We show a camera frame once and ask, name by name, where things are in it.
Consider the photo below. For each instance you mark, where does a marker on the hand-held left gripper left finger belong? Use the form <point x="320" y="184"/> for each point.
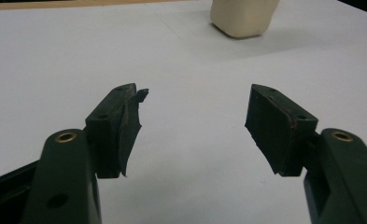
<point x="109" y="133"/>

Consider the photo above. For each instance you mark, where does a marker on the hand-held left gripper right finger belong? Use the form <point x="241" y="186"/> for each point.
<point x="277" y="130"/>

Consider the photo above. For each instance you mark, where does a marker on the beige container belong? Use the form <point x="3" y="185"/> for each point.
<point x="243" y="18"/>

